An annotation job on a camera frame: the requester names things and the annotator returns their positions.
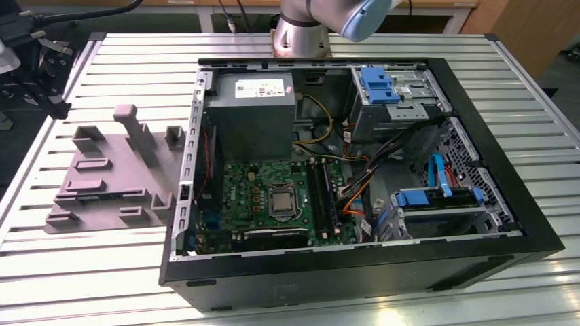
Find red disk wire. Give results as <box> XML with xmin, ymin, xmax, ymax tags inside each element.
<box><xmin>445</xmin><ymin>165</ymin><xmax>465</xmax><ymax>189</ymax></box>

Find metal disk bay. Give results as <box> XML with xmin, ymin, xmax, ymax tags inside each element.
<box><xmin>389</xmin><ymin>189</ymin><xmax>522</xmax><ymax>240</ymax></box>

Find black cable bundle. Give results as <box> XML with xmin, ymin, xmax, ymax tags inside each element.
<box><xmin>337</xmin><ymin>117</ymin><xmax>447</xmax><ymax>200</ymax></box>

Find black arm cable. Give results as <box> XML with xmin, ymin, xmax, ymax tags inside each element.
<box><xmin>26</xmin><ymin>0</ymin><xmax>143</xmax><ymax>22</ymax></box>

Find black CPU socket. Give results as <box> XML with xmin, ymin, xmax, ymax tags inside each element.
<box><xmin>265</xmin><ymin>182</ymin><xmax>303</xmax><ymax>222</ymax></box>

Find silver CPU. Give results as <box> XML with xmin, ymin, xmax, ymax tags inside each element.
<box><xmin>273</xmin><ymin>194</ymin><xmax>295</xmax><ymax>212</ymax></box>

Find grey power supply unit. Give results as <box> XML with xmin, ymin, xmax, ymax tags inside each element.
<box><xmin>205</xmin><ymin>71</ymin><xmax>298</xmax><ymax>160</ymax></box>

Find metal drive cage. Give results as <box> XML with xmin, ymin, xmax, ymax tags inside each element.
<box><xmin>350</xmin><ymin>66</ymin><xmax>454</xmax><ymax>144</ymax></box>

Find brown wooden cabinet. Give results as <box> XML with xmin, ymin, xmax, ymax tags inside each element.
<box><xmin>459</xmin><ymin>0</ymin><xmax>580</xmax><ymax>79</ymax></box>

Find blue disk carrier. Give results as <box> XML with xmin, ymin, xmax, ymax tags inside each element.
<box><xmin>391</xmin><ymin>188</ymin><xmax>485</xmax><ymax>211</ymax></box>

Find wire locking lever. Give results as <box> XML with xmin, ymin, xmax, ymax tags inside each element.
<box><xmin>294</xmin><ymin>183</ymin><xmax>305</xmax><ymax>221</ymax></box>

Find black PC case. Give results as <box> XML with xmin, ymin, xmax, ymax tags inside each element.
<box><xmin>157</xmin><ymin>56</ymin><xmax>566</xmax><ymax>312</ymax></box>

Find metal socket cover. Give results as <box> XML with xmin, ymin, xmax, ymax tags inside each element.
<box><xmin>266</xmin><ymin>183</ymin><xmax>301</xmax><ymax>221</ymax></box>

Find black graphics card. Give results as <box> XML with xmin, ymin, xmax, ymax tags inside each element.
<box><xmin>241</xmin><ymin>227</ymin><xmax>310</xmax><ymax>253</ymax></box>

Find green motherboard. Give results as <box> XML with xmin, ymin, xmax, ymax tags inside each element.
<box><xmin>191</xmin><ymin>158</ymin><xmax>361</xmax><ymax>255</ymax></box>

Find blue drive bracket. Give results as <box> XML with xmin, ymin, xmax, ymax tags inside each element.
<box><xmin>361</xmin><ymin>67</ymin><xmax>402</xmax><ymax>105</ymax></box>

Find red orange power wires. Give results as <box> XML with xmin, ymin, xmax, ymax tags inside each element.
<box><xmin>339</xmin><ymin>120</ymin><xmax>371</xmax><ymax>162</ymax></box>

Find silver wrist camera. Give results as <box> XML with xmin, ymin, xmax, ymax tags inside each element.
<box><xmin>0</xmin><ymin>43</ymin><xmax>21</xmax><ymax>74</ymax></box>

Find black case fan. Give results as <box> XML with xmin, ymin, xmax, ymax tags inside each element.
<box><xmin>198</xmin><ymin>113</ymin><xmax>218</xmax><ymax>206</ymax></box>

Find grey parts rack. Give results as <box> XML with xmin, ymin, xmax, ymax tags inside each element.
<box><xmin>43</xmin><ymin>103</ymin><xmax>189</xmax><ymax>236</ymax></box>

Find yellow black wire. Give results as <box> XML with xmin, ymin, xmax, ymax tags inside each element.
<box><xmin>293</xmin><ymin>94</ymin><xmax>334</xmax><ymax>153</ymax></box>

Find blue video port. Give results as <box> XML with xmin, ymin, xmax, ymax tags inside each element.
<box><xmin>202</xmin><ymin>210</ymin><xmax>219</xmax><ymax>234</ymax></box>

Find red black twisted wire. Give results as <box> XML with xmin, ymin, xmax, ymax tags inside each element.
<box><xmin>202</xmin><ymin>128</ymin><xmax>214</xmax><ymax>195</ymax></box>

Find blue data wire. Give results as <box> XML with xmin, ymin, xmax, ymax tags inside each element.
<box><xmin>426</xmin><ymin>153</ymin><xmax>454</xmax><ymax>198</ymax></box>

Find white-latched RAM slot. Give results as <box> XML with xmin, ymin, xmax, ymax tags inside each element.
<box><xmin>311</xmin><ymin>158</ymin><xmax>327</xmax><ymax>239</ymax></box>
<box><xmin>323</xmin><ymin>158</ymin><xmax>343</xmax><ymax>238</ymax></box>

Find white desk frame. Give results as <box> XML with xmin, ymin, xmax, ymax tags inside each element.
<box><xmin>193</xmin><ymin>0</ymin><xmax>481</xmax><ymax>35</ymax></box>

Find black white wires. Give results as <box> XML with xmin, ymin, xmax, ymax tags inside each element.
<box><xmin>293</xmin><ymin>142</ymin><xmax>370</xmax><ymax>162</ymax></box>

